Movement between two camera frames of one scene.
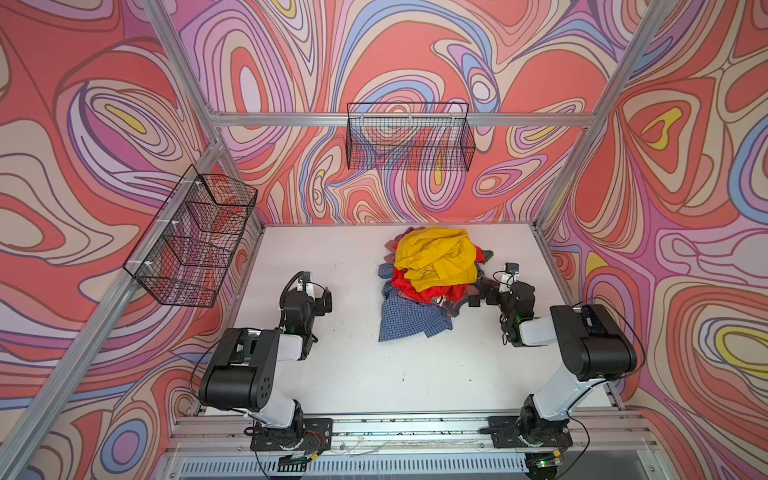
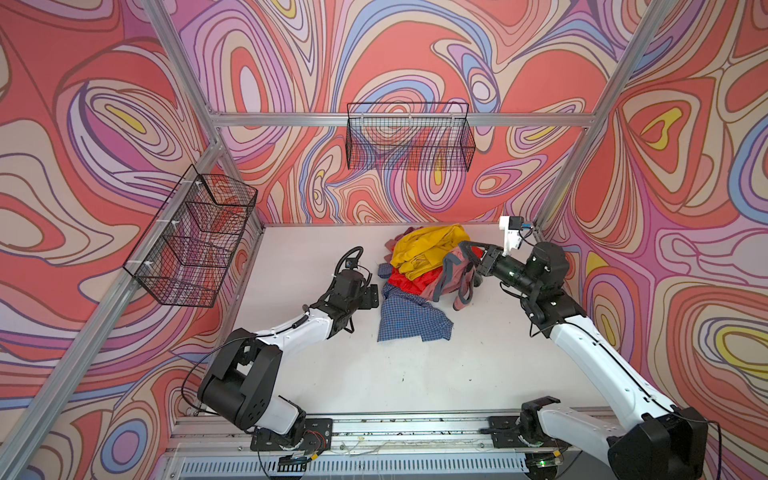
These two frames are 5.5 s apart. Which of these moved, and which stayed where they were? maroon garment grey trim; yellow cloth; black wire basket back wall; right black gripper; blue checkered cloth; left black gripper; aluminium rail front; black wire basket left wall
Moved: left black gripper; maroon garment grey trim; right black gripper
Stayed: black wire basket left wall; black wire basket back wall; aluminium rail front; blue checkered cloth; yellow cloth
